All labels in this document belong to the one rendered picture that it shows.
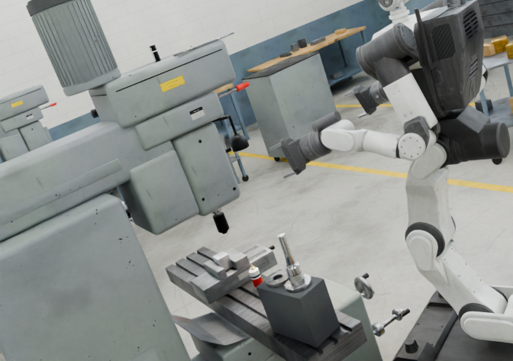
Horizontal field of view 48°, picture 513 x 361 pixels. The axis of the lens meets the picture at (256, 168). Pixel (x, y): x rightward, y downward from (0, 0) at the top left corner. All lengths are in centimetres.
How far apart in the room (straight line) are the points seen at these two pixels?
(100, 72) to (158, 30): 720
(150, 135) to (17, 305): 68
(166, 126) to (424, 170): 88
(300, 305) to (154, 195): 62
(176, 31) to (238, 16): 113
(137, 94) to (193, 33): 743
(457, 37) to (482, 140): 34
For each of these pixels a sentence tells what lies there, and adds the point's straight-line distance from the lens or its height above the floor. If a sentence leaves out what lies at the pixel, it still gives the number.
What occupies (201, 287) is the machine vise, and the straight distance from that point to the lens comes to 245.
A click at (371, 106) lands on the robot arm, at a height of 144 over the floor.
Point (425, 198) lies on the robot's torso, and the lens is 207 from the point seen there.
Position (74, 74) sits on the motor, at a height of 195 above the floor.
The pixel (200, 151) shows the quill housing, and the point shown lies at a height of 155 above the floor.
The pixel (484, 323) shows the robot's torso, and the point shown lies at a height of 71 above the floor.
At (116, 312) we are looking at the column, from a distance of 196.
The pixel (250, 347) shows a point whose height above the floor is 79.
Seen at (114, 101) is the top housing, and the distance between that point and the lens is 196.
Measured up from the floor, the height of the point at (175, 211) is 139.
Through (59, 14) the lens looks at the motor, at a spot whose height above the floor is 214.
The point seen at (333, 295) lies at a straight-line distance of 259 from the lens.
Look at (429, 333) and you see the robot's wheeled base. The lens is 242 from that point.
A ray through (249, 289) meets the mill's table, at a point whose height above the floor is 90.
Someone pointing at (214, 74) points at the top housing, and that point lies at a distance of 210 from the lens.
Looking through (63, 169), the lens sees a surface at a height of 169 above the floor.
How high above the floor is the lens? 200
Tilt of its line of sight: 16 degrees down
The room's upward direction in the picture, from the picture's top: 20 degrees counter-clockwise
